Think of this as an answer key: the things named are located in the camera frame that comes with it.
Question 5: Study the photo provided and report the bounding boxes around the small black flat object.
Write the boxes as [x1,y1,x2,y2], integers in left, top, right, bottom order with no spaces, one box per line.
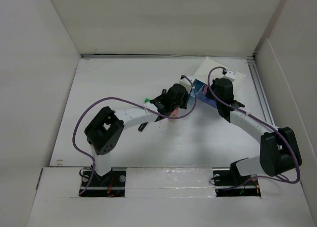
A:
[138,122,148,132]

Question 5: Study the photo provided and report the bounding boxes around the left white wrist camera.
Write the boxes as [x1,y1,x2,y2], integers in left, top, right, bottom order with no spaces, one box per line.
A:
[179,76,195,94]

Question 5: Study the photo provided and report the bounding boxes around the white drawer cabinet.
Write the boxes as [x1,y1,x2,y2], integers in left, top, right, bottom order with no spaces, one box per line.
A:
[193,57,246,95]

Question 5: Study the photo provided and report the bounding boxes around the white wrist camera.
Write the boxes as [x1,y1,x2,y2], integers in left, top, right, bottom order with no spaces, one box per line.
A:
[222,68,236,82]
[179,76,195,94]

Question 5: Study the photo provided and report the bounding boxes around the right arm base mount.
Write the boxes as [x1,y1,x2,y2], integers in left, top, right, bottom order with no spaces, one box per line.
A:
[209,161,261,197]

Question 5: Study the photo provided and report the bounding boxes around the light blue drawer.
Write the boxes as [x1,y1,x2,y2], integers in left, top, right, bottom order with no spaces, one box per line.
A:
[188,80,206,105]

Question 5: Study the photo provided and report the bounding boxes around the aluminium rail right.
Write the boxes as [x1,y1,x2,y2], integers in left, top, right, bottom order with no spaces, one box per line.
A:
[247,58,275,125]

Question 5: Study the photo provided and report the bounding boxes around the dark blue drawer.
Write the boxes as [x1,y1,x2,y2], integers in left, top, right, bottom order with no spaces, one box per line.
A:
[197,91,217,109]

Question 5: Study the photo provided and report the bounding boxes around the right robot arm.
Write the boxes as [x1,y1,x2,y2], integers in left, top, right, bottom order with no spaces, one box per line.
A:
[206,78,302,184]

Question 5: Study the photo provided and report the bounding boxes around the pink drawer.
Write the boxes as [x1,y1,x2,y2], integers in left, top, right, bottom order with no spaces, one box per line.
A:
[202,84,208,94]

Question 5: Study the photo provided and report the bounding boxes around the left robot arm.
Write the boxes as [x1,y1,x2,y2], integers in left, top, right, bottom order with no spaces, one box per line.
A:
[84,81,192,186]

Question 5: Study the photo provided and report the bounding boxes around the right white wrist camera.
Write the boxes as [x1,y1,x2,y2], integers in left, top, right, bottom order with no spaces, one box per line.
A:
[222,68,236,82]

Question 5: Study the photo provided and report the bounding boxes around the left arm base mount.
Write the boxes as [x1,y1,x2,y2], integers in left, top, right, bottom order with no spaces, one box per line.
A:
[79,168,126,198]

